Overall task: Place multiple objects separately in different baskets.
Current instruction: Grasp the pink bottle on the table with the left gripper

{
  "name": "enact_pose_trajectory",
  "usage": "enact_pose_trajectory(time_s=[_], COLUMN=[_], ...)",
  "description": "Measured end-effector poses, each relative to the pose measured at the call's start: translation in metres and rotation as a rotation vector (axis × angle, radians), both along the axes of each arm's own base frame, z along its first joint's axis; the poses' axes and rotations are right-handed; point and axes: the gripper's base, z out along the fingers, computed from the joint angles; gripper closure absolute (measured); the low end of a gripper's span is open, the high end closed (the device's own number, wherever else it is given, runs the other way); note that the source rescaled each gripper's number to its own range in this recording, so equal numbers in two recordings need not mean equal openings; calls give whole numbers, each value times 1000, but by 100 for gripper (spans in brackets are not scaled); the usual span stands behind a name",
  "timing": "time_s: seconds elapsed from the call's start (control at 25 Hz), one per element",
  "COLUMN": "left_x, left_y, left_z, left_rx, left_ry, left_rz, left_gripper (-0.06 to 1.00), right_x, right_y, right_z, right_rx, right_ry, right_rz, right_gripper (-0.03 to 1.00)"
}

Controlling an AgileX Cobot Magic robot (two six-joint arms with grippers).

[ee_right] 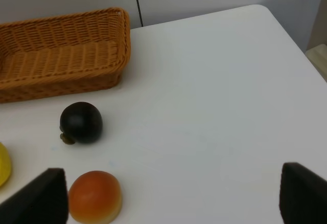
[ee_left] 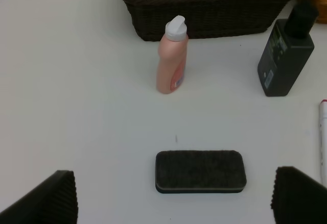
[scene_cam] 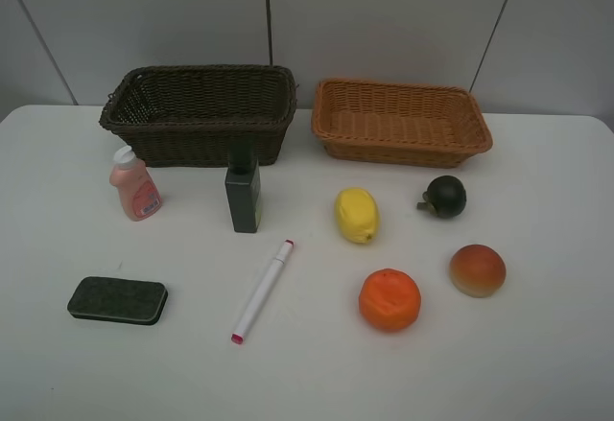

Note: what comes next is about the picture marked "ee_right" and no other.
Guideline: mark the beige object beside table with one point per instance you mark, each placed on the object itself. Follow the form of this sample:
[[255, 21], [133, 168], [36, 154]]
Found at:
[[318, 57]]

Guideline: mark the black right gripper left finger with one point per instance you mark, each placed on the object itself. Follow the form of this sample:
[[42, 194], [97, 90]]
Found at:
[[43, 200]]

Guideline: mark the yellow lemon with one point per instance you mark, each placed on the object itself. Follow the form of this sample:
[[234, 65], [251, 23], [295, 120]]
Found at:
[[5, 165]]

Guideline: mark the orange wicker basket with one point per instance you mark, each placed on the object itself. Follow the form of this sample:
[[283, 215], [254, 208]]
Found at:
[[65, 54]]

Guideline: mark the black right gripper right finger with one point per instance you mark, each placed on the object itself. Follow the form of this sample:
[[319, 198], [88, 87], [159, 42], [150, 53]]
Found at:
[[302, 195]]

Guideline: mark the red orange peach half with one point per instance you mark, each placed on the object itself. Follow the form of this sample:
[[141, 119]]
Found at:
[[95, 197]]

